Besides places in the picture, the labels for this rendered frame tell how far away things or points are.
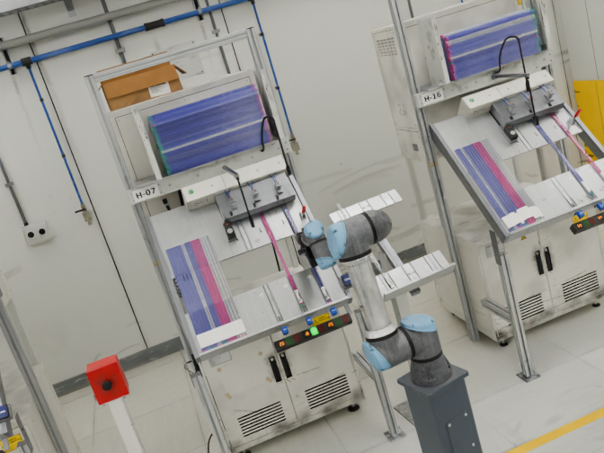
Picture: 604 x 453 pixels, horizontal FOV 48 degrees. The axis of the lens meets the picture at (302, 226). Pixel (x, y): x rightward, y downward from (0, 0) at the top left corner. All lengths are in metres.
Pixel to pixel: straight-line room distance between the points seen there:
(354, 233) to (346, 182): 2.65
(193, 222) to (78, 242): 1.70
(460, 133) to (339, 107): 1.53
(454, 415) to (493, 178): 1.25
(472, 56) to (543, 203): 0.80
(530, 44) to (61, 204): 2.96
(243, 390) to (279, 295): 0.57
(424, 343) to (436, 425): 0.30
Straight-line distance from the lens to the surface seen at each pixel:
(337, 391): 3.39
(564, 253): 3.75
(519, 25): 3.65
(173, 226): 3.09
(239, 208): 3.03
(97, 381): 2.96
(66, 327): 4.83
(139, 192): 3.12
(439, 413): 2.49
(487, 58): 3.55
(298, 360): 3.27
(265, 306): 2.88
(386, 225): 2.30
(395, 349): 2.35
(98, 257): 4.69
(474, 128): 3.50
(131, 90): 3.39
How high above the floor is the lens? 1.81
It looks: 15 degrees down
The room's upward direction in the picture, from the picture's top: 17 degrees counter-clockwise
